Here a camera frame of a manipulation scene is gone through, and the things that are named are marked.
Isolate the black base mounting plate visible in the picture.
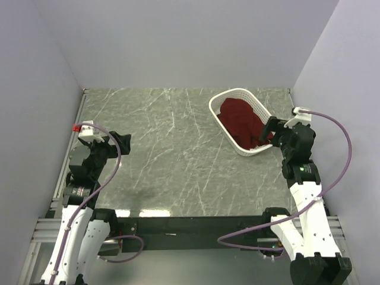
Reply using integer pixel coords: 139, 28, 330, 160
107, 214, 270, 253

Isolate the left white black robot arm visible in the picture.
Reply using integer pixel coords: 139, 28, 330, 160
40, 126, 131, 284

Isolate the aluminium extrusion rail frame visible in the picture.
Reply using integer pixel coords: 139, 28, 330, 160
20, 88, 350, 284

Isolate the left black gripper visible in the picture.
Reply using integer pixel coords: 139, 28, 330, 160
81, 131, 131, 180

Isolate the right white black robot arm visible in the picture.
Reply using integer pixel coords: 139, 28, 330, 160
260, 116, 352, 284

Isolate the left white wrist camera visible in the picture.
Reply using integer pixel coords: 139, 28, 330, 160
72, 121, 104, 143

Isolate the dark red t shirt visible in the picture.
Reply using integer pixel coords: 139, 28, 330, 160
217, 98, 270, 150

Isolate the white plastic perforated basket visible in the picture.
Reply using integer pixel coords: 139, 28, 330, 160
208, 88, 271, 156

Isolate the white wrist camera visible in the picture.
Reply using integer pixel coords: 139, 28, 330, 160
72, 121, 104, 143
284, 107, 312, 129

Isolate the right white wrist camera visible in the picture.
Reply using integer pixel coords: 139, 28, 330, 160
284, 107, 312, 129

